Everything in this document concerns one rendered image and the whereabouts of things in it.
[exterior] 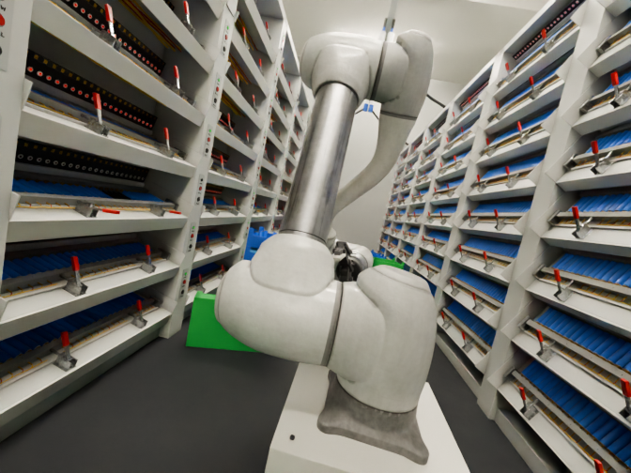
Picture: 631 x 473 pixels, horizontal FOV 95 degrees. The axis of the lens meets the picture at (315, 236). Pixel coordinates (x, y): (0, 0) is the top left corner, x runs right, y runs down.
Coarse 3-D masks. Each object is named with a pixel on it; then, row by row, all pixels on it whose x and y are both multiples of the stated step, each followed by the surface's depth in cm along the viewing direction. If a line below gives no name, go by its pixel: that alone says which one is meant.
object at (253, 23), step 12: (240, 0) 129; (252, 0) 125; (240, 12) 140; (252, 12) 129; (240, 24) 146; (252, 24) 146; (252, 36) 159; (264, 36) 148; (252, 48) 167; (264, 48) 166; (276, 48) 171
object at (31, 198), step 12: (24, 192) 58; (36, 204) 60; (48, 204) 61; (60, 204) 65; (72, 204) 68; (96, 204) 74; (108, 204) 78; (120, 204) 82; (132, 204) 87; (144, 204) 92; (156, 204) 97; (168, 204) 105
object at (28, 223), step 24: (24, 168) 67; (48, 168) 72; (168, 192) 111; (24, 216) 55; (48, 216) 59; (72, 216) 64; (120, 216) 78; (144, 216) 88; (168, 216) 100; (24, 240) 55
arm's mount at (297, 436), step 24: (312, 384) 59; (288, 408) 51; (312, 408) 52; (432, 408) 60; (288, 432) 46; (312, 432) 47; (432, 432) 53; (288, 456) 42; (312, 456) 42; (336, 456) 43; (360, 456) 44; (384, 456) 45; (432, 456) 47; (456, 456) 48
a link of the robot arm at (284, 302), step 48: (336, 48) 66; (336, 96) 64; (336, 144) 61; (336, 192) 61; (288, 240) 51; (240, 288) 48; (288, 288) 48; (336, 288) 50; (240, 336) 49; (288, 336) 46
